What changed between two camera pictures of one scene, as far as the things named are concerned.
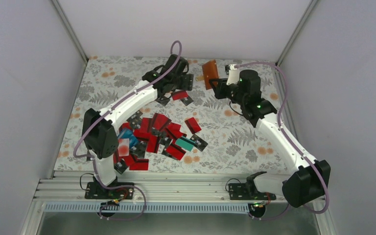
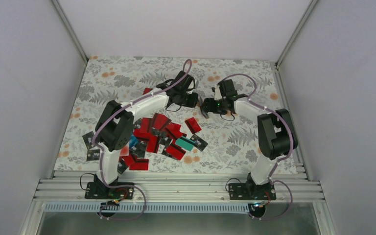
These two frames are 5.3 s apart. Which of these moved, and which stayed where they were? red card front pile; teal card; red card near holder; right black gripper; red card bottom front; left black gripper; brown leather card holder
Moved: brown leather card holder; left black gripper; right black gripper
Stayed: red card bottom front; teal card; red card front pile; red card near holder
